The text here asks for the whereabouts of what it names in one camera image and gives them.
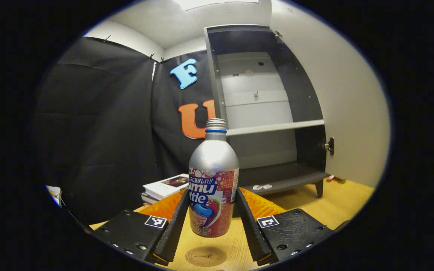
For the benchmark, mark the white cover book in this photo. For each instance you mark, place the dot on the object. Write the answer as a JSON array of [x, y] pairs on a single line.
[[164, 186]]

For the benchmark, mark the white yellow object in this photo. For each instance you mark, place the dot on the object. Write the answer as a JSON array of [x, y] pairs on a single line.
[[54, 195]]

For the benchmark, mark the brown cover book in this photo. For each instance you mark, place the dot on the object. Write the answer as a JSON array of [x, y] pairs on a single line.
[[147, 203]]

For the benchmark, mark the silver pink bottle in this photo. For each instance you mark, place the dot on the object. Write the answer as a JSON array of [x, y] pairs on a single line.
[[213, 162]]

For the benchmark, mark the beige cabinet door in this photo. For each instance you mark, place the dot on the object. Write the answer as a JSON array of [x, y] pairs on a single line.
[[352, 113]]

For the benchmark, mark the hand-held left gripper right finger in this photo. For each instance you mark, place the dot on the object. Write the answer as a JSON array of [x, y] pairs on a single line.
[[249, 226]]

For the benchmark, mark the black backdrop cloth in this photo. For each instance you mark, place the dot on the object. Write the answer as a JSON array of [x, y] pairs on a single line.
[[100, 131]]

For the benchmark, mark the long ceiling light panel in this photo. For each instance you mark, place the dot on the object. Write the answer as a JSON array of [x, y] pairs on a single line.
[[217, 3]]

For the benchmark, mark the metal door hinge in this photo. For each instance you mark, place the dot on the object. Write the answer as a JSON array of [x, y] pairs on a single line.
[[278, 37], [330, 146]]

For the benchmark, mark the dark cover book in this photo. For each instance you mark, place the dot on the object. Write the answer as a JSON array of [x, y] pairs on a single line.
[[147, 197]]

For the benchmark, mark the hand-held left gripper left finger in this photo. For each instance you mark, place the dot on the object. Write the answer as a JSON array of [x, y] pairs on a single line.
[[177, 226]]

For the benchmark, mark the round wooden coaster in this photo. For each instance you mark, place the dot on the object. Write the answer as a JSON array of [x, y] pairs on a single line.
[[205, 256]]

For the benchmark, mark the small white object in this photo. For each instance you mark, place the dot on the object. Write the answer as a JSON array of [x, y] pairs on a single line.
[[257, 187], [267, 186]]

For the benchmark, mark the white cabinet shelf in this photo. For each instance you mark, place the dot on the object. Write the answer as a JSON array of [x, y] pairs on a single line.
[[277, 127]]

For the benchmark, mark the dark grey cabinet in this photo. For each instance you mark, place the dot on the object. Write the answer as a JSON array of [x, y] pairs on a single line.
[[262, 113]]

